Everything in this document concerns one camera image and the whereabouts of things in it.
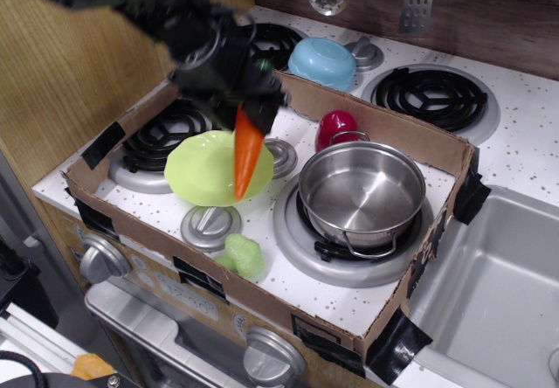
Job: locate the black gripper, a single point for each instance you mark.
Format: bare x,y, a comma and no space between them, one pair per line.
220,74

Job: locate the orange toy carrot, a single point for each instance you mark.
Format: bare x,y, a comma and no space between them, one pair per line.
248,143

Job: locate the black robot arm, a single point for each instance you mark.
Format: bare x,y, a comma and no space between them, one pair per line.
181,25

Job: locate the lime green plastic plate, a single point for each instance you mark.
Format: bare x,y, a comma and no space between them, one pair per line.
201,169

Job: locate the silver stovetop knob middle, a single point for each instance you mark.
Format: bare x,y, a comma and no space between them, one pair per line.
285,158

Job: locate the silver stovetop knob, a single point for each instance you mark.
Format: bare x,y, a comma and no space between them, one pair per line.
285,158
206,228
367,55

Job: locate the brown cardboard fence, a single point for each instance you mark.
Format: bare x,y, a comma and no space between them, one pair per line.
349,337

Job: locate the back left black burner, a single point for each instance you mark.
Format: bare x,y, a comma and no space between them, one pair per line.
272,44

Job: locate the black burner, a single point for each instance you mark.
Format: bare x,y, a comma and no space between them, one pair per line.
333,264
446,97
272,44
138,164

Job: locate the red toy pepper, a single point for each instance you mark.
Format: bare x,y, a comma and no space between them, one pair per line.
335,127

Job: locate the light blue plastic bowl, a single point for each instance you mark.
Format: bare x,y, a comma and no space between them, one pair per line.
323,61

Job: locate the front left black burner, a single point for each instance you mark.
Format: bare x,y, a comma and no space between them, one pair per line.
138,164

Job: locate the silver stovetop knob front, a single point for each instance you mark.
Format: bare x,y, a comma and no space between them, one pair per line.
206,228

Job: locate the silver stovetop knob back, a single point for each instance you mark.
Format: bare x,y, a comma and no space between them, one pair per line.
367,55

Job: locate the green toy broccoli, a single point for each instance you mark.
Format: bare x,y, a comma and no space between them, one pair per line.
242,256

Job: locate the stainless steel pot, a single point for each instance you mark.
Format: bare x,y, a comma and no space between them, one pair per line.
361,195

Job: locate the front right black burner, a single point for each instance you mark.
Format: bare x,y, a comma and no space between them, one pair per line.
333,264

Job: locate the hanging silver slotted spatula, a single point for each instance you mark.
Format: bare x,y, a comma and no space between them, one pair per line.
415,16

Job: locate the back right black burner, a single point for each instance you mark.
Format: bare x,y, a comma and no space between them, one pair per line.
446,97

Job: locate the left silver oven knob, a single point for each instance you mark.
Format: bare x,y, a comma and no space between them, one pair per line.
101,260

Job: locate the silver oven knob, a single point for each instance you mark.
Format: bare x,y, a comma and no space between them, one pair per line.
271,361
101,260

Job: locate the right silver oven knob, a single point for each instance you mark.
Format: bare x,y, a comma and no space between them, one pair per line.
271,361

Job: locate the orange object bottom left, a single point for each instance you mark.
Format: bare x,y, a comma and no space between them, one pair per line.
90,366

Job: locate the grey toy sink basin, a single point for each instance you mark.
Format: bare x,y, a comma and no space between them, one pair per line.
489,301

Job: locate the silver oven door handle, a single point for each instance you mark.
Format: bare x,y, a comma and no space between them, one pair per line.
154,333

